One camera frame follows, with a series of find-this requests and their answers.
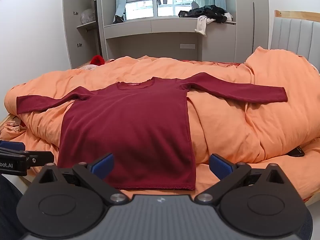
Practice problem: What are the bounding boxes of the orange lace cloth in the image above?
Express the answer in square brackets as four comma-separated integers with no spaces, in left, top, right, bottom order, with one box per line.
[0,119,27,133]

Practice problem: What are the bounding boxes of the grey built-in wardrobe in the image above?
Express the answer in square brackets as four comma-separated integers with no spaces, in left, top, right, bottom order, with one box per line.
[62,0,270,69]

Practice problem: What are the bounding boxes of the pile of dark clothes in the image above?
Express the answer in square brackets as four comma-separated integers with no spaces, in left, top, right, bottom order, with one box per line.
[178,4,233,23]

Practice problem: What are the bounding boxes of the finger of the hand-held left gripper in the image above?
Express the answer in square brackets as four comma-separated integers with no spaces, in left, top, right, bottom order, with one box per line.
[0,149,55,168]
[0,141,26,151]

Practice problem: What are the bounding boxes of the grey padded headboard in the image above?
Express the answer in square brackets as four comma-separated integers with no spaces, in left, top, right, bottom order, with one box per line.
[269,10,320,57]

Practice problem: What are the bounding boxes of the white hanging cloth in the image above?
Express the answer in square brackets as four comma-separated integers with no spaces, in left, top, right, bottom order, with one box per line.
[194,15,215,37]

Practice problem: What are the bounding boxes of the orange duvet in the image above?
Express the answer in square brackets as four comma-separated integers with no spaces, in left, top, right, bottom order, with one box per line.
[0,46,320,205]

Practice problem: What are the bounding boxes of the clear plastic bag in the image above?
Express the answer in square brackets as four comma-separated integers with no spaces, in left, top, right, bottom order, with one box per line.
[80,8,96,25]

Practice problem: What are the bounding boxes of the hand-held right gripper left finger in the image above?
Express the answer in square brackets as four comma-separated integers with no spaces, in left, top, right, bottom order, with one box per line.
[37,153,129,205]

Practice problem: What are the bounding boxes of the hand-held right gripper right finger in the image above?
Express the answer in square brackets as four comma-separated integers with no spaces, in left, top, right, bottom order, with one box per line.
[194,154,285,204]

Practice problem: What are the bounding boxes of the dark red long-sleeved shirt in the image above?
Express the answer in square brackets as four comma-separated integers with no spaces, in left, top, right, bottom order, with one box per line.
[16,77,288,191]

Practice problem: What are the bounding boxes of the black phone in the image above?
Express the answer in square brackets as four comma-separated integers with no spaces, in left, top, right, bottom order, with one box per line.
[286,146,305,158]

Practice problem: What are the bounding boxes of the red plush toy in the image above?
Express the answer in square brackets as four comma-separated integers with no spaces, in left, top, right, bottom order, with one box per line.
[90,55,105,66]

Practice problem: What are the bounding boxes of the pale pink cloth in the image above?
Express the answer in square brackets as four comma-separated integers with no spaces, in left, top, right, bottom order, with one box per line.
[76,64,98,72]

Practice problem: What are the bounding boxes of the person's dark trousers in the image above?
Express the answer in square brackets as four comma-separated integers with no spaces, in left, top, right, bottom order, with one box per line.
[0,174,25,240]

